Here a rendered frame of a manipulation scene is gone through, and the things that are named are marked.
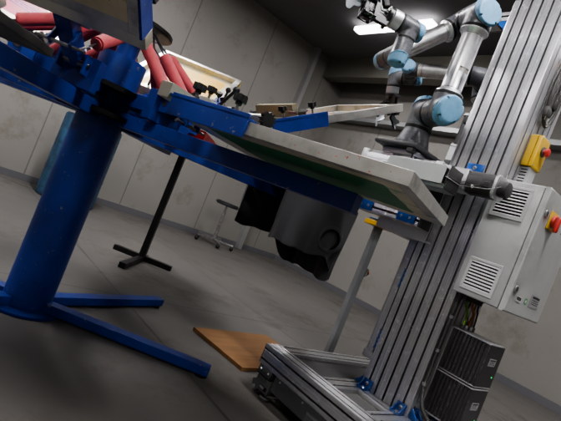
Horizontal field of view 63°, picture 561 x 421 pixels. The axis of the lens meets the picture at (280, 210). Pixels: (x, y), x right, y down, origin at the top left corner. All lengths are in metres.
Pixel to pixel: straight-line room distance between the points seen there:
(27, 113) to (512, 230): 5.34
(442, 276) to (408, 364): 0.38
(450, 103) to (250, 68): 5.45
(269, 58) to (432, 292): 5.85
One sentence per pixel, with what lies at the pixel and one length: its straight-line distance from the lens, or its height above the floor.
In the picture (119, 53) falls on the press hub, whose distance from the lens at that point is 2.12.
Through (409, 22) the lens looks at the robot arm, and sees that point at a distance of 1.99.
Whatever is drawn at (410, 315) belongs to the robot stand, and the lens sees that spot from 2.05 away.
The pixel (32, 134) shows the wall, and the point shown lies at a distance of 6.17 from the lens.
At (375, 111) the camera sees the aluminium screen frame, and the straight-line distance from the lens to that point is 2.45.
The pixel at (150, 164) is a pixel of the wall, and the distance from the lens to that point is 6.59.
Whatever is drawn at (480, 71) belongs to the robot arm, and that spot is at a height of 1.84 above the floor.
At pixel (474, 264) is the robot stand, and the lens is 1.90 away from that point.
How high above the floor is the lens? 0.79
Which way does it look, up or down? level
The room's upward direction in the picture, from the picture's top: 22 degrees clockwise
